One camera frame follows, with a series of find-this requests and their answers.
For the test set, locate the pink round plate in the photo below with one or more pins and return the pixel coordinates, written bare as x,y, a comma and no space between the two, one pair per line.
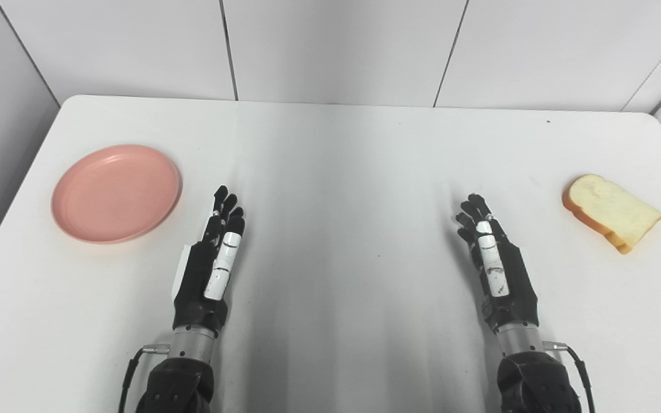
115,194

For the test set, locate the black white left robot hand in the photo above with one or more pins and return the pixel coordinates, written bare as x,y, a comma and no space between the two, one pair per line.
198,287

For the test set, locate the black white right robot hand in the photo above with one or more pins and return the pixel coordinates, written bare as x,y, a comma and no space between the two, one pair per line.
514,287

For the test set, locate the slice of white bread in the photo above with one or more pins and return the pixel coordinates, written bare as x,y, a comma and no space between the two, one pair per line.
611,209

